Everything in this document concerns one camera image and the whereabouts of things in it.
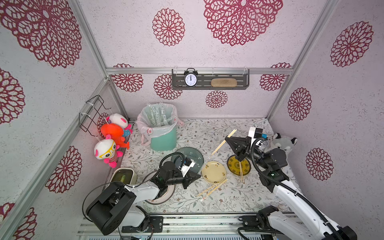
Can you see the grey wall shelf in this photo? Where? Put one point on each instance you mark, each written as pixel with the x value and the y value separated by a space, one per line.
pixel 204 80

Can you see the bare chopsticks pair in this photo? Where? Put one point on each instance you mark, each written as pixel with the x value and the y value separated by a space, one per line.
pixel 223 142
pixel 241 172

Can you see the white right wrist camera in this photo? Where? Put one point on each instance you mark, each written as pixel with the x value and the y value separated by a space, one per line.
pixel 257 133

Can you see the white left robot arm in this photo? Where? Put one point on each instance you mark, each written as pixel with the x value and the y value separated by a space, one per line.
pixel 116 206

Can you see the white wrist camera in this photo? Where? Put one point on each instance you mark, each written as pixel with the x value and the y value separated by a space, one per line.
pixel 257 133
pixel 186 165

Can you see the red orange plush toy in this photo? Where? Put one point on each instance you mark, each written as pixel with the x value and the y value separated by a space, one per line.
pixel 115 132

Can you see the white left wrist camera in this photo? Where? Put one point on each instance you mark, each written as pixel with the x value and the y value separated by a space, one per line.
pixel 186 165

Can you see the cream yellow plate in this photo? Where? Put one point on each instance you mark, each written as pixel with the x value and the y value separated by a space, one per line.
pixel 214 172

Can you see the white container green inside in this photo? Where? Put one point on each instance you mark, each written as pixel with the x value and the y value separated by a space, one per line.
pixel 124 175

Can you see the dark green glass plate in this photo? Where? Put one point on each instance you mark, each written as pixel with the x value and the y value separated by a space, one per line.
pixel 192 154

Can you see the black wire rack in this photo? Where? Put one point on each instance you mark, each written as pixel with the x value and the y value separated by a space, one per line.
pixel 87 119

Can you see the wooden brush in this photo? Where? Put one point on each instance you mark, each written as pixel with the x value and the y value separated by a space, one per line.
pixel 224 83

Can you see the pile of wrapped chopsticks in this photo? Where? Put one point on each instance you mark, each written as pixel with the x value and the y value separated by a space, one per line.
pixel 207 192

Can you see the metal base rail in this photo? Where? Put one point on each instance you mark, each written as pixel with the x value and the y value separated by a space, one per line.
pixel 176 224

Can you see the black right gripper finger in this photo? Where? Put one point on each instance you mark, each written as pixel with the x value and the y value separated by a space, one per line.
pixel 241 155
pixel 237 144

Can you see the yellow patterned plate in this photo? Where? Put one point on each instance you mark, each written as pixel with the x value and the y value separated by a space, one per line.
pixel 236 167

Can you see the black alarm clock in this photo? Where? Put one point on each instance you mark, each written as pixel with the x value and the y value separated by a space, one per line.
pixel 191 77

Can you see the white pink plush doll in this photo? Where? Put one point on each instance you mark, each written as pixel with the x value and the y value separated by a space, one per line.
pixel 119 120

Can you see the white plush doll yellow glasses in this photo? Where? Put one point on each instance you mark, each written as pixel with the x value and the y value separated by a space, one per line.
pixel 108 151

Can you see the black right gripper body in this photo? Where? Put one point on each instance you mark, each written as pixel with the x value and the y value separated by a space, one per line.
pixel 245 147

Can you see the husky plush toy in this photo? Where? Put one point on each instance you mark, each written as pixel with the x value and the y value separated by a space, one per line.
pixel 283 142

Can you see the white orange patterned plate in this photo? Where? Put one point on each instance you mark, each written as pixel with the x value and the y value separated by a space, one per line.
pixel 165 197

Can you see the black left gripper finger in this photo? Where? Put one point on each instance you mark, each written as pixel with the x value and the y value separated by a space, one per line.
pixel 191 177
pixel 187 182

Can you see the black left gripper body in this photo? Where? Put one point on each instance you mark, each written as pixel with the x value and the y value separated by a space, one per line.
pixel 177 180

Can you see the green trash bin with bag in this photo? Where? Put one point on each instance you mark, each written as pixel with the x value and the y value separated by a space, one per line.
pixel 157 124

